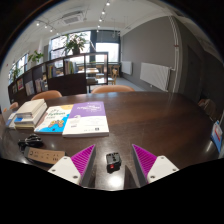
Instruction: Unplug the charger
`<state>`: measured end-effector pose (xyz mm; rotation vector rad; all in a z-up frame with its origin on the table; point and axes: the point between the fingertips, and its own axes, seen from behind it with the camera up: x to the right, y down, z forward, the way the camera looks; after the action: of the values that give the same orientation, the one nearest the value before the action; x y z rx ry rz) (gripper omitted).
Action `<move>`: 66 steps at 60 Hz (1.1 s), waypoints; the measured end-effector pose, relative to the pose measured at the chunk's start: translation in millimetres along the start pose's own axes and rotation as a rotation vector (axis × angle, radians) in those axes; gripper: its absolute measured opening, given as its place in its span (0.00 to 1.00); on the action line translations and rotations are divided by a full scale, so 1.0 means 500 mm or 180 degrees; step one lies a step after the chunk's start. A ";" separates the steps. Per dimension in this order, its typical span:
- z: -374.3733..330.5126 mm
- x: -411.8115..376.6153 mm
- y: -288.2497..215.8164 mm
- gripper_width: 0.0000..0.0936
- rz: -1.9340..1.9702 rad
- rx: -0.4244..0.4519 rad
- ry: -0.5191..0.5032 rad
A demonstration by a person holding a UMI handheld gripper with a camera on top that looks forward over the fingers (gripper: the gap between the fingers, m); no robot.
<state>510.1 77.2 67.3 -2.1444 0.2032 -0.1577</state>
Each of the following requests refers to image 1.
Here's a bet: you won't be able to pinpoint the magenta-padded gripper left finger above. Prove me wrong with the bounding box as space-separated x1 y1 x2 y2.
47 143 97 188

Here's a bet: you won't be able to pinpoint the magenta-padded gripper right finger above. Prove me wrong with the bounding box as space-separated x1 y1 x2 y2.
131 143 180 187

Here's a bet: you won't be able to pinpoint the black charger with red button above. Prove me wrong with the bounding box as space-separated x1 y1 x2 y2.
105 152 123 173

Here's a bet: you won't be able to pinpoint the light blue yellow book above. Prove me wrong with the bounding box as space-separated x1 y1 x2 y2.
34 104 74 135

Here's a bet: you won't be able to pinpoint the purple white book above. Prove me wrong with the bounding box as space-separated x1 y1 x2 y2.
62 100 110 138

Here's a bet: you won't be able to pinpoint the blue-covered book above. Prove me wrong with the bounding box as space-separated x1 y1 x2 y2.
13 108 48 130

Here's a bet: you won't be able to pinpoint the blue red booklet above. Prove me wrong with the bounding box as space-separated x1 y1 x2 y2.
209 119 224 154

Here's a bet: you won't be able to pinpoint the blue white thin book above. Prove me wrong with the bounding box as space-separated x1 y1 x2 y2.
4 111 18 130

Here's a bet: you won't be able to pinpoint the brown wooden chair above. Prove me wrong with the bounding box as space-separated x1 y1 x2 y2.
197 98 218 118

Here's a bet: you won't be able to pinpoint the dark brown shelf unit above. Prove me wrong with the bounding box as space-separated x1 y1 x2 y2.
7 51 110 106

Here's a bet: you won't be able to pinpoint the large white radiator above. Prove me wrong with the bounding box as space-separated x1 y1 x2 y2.
139 62 172 93

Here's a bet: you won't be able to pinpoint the grey door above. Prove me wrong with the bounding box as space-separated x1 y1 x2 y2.
184 44 203 101

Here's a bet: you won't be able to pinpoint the light wooden table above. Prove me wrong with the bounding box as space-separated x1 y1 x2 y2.
78 67 99 76

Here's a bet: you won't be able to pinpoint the light wooden chair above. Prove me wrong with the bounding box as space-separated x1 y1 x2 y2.
108 68 119 86

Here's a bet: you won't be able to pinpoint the small white radiator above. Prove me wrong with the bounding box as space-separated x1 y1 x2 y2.
120 60 133 76

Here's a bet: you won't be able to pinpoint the small potted plant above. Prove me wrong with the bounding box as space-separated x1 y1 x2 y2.
9 66 20 81

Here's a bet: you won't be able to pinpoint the side window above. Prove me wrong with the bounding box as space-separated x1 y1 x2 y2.
8 52 29 79

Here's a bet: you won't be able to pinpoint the medium potted plant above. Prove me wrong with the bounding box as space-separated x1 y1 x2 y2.
27 49 45 64

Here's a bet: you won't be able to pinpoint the large black-framed window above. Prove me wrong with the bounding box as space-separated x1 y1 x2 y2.
49 30 120 64

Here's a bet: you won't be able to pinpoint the large potted plant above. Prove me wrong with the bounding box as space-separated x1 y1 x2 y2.
63 32 88 56

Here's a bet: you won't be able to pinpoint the ceiling air conditioner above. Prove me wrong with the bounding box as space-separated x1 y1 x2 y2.
61 10 84 26

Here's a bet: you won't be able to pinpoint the ceiling spot lights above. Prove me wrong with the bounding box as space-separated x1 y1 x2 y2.
34 0 112 34

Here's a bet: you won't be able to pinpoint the black coiled cable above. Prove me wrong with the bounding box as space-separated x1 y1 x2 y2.
17 133 44 151

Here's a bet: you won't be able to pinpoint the white wall pipe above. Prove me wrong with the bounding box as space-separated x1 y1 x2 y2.
168 16 183 93

